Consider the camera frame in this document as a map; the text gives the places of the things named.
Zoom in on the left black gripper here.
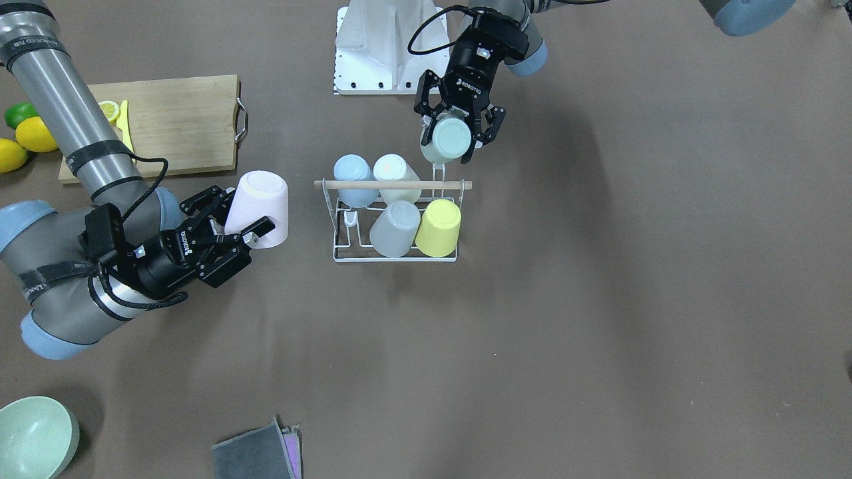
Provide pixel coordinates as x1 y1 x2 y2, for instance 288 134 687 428
414 13 529 164

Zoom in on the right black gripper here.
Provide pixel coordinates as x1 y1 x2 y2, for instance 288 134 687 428
80 186 276 300

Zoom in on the green plastic cup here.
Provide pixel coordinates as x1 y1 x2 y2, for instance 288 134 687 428
421 112 469 164

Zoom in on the pink plastic cup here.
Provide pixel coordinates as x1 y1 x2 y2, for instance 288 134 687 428
223 170 289 249

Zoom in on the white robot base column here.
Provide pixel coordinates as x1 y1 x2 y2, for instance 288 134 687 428
333 1 449 95

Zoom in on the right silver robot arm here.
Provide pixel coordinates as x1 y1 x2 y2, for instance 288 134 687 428
2 1 285 361

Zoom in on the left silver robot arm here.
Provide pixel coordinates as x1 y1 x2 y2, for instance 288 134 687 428
407 1 562 164

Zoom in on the cream plastic cup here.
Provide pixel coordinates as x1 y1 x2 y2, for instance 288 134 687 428
372 154 422 206

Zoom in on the yellow plastic cup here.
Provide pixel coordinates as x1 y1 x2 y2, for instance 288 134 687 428
415 199 462 257

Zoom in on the light blue plastic cup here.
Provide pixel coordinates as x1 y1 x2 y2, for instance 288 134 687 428
333 154 379 208

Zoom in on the white cup holder rack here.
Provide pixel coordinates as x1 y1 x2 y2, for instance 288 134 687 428
316 154 473 263

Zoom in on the grey plastic cup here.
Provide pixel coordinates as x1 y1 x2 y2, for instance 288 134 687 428
370 201 421 257

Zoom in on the bamboo cutting board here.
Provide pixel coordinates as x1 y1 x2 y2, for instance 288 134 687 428
89 74 240 176

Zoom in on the yellow plastic knife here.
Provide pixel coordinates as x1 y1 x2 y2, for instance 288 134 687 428
116 99 134 154

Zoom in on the lemon slice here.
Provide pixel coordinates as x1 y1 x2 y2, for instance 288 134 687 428
98 100 120 124

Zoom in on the grey folded cloth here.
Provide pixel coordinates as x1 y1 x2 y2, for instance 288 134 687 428
210 418 304 478

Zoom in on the yellow lemon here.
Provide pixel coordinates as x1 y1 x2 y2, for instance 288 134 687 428
15 117 59 154
0 138 28 175

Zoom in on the green lime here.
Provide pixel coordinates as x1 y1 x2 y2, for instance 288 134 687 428
3 101 39 130

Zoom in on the green ceramic bowl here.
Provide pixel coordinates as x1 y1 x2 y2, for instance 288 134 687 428
1 395 80 478

